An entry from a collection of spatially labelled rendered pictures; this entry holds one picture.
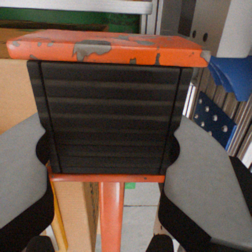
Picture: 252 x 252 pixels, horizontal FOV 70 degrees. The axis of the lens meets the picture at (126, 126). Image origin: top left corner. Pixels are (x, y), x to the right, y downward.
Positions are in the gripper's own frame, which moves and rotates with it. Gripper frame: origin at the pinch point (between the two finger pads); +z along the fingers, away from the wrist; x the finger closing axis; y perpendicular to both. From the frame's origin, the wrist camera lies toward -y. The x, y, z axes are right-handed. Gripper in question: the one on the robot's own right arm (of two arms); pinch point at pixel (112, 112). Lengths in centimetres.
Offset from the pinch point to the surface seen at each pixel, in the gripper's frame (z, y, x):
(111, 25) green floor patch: 108, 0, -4
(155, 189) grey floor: 108, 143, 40
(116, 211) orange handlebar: -0.9, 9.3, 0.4
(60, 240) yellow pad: 11.6, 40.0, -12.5
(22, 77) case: 13.4, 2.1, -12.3
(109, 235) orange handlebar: -0.8, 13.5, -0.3
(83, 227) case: 13.6, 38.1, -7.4
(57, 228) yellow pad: 11.5, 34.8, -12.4
